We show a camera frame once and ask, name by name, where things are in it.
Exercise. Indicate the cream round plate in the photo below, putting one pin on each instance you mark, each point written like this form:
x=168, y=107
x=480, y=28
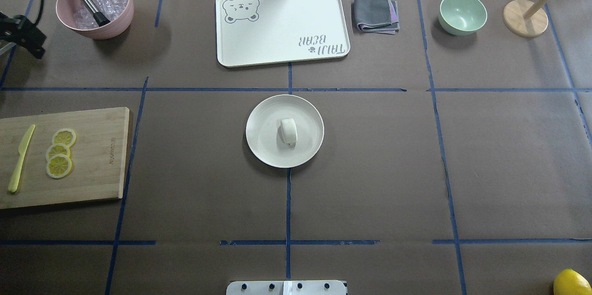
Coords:
x=263, y=134

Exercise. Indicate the cream bear tray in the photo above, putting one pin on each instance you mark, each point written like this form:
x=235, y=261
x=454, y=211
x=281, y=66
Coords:
x=262, y=32

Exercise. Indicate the folded grey cloth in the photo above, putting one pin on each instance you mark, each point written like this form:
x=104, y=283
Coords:
x=378, y=16

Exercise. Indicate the white mounting pillar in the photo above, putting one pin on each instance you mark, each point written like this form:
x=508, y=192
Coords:
x=288, y=287

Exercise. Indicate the bamboo cutting board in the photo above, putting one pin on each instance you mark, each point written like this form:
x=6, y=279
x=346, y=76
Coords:
x=98, y=156

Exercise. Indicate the green bowl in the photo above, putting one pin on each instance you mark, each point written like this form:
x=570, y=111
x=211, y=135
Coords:
x=462, y=17

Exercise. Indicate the pink bowl with ice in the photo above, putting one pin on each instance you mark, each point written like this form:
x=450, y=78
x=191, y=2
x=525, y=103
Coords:
x=109, y=18

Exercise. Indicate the lemon slice top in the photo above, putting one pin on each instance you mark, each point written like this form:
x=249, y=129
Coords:
x=65, y=136

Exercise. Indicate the lemon slice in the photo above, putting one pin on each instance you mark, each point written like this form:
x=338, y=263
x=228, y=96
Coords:
x=65, y=136
x=59, y=166
x=57, y=148

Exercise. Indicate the lemon slice middle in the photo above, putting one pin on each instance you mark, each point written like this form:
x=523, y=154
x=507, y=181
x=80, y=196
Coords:
x=57, y=148

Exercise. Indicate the lemon slice bottom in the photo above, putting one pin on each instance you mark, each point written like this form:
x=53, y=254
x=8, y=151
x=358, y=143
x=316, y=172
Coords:
x=59, y=166

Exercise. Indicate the wooden mug tree stand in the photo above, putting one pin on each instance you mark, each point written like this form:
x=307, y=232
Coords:
x=526, y=18

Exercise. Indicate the yellow plastic knife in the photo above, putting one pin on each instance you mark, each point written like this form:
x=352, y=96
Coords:
x=22, y=151

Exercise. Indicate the yellow lemon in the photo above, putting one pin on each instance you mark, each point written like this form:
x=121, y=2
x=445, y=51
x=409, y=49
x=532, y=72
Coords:
x=570, y=282

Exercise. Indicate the wire cup rack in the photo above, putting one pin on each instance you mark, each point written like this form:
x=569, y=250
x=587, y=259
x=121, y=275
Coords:
x=6, y=46

